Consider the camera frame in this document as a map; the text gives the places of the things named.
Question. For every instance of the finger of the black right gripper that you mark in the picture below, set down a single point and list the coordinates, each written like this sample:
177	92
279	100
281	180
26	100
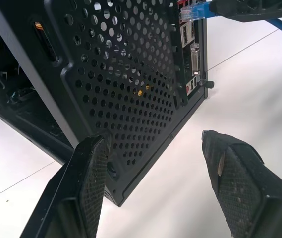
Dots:
222	7
262	14

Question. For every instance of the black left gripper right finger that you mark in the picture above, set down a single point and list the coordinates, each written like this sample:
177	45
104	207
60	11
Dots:
249	198

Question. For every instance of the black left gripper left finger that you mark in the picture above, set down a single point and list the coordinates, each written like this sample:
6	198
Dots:
73	198

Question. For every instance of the black computer tower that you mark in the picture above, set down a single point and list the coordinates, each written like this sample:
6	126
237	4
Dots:
121	104

